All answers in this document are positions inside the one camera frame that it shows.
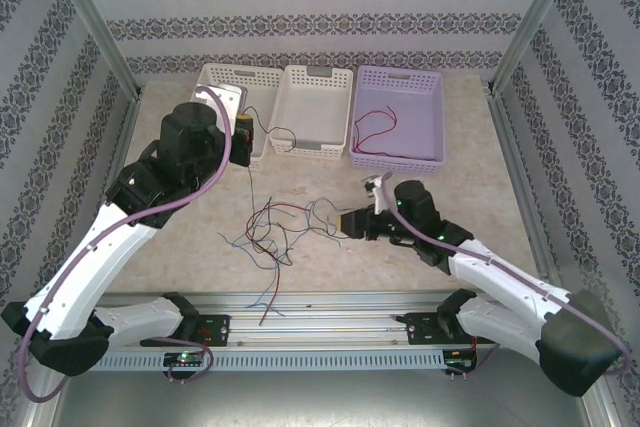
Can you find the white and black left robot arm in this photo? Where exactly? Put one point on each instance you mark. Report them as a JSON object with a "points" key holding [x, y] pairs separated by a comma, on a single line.
{"points": [[90, 267]]}

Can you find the left aluminium frame post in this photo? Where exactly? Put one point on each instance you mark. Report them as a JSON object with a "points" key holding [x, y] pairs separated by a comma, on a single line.
{"points": [[95, 22]]}

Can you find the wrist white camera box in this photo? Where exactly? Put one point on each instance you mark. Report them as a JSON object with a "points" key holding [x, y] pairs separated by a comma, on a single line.
{"points": [[371, 181], [232, 97]]}

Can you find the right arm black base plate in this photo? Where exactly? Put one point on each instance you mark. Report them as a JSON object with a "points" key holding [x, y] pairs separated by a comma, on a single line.
{"points": [[420, 329]]}

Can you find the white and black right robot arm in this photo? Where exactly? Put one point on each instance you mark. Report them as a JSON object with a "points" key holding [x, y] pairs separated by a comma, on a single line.
{"points": [[500, 277]]}

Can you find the left aluminium side rail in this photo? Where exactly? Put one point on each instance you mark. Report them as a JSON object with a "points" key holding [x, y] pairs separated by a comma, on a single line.
{"points": [[124, 137]]}

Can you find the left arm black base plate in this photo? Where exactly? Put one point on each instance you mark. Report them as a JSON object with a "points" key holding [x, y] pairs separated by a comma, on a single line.
{"points": [[217, 329]]}

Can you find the right aluminium frame post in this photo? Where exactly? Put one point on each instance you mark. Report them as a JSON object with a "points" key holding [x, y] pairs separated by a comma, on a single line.
{"points": [[537, 22]]}

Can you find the purple plastic basket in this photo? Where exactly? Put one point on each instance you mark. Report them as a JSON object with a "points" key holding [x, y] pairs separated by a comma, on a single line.
{"points": [[415, 117]]}

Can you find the wide white plastic basket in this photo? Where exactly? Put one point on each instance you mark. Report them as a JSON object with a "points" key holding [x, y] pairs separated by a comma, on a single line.
{"points": [[262, 92]]}

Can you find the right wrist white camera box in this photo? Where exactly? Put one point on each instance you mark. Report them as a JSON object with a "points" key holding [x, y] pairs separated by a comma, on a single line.
{"points": [[371, 181]]}

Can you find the circuit board with green light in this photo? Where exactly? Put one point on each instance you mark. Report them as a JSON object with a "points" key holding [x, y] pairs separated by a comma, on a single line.
{"points": [[185, 359]]}

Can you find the grey metal panel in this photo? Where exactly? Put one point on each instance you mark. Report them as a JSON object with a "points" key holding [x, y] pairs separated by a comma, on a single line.
{"points": [[320, 402]]}

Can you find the aluminium mounting rail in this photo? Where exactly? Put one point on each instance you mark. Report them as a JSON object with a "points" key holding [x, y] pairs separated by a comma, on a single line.
{"points": [[320, 322]]}

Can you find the circuit board with blue light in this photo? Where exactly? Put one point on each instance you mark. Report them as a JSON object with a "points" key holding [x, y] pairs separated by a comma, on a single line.
{"points": [[460, 361]]}

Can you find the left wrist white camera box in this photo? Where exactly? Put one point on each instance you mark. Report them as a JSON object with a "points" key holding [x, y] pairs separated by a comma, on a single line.
{"points": [[232, 97]]}

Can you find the aluminium frame post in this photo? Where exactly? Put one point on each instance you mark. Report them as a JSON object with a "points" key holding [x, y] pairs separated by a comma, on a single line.
{"points": [[95, 22], [537, 22]]}

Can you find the short red power lead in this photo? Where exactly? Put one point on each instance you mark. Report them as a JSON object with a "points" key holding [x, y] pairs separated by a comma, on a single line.
{"points": [[202, 332], [475, 342]]}

